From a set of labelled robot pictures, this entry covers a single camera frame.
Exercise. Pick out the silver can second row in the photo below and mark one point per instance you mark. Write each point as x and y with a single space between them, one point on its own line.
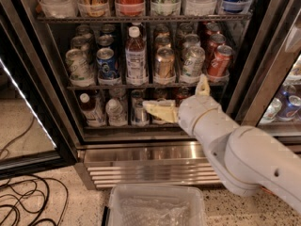
190 40

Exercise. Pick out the red soda can front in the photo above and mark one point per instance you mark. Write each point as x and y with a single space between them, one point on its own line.
223 55

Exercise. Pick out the bottom shelf water bottle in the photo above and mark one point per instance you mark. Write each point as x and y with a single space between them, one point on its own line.
115 112

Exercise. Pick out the silver green can front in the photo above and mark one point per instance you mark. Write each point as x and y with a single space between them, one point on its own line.
193 61

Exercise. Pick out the tea bottle white cap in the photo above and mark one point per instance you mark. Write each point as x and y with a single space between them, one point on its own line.
135 52

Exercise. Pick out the right fridge glass door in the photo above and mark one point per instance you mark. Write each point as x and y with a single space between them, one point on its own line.
270 48

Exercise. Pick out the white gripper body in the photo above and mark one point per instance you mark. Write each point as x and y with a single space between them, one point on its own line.
192 111

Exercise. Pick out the clear plastic bin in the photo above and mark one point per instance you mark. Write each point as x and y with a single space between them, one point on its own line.
155 205

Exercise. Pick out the white can second row left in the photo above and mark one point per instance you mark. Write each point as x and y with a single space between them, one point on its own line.
80 42

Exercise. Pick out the top shelf gold can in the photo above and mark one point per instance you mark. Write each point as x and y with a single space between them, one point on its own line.
92 8

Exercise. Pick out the bottom shelf silver can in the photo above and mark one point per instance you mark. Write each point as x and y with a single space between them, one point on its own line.
139 116

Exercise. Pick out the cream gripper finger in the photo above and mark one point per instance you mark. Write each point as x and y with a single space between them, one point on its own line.
202 88
165 110

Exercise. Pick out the shelf water bottle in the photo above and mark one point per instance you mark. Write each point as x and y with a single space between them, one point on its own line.
199 7
59 8
115 112

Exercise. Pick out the open fridge glass door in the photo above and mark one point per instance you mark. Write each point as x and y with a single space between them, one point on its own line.
56 150

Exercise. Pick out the top shelf left water bottle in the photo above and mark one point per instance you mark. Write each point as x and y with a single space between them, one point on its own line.
59 8

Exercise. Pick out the bottom shelf red can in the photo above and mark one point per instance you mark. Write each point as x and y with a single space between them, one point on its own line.
181 94

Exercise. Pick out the gold can front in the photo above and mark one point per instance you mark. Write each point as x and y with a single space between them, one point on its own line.
164 62

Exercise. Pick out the red can second row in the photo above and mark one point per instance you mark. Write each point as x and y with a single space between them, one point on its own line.
212 43

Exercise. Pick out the gold can second row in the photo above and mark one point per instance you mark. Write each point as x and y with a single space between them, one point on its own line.
162 41

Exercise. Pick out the white green can front left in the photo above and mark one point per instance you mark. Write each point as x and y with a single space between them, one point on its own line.
77 65

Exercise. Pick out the bottom shelf tea bottle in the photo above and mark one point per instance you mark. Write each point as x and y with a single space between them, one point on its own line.
92 109

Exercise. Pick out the top shelf right water bottle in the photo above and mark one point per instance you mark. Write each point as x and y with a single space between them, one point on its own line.
199 7

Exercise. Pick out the blue can second row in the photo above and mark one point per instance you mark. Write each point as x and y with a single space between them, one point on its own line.
105 41

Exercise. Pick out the blue soda can front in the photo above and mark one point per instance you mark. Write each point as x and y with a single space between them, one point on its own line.
107 64

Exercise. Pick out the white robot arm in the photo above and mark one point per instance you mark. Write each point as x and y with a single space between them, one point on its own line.
245 158

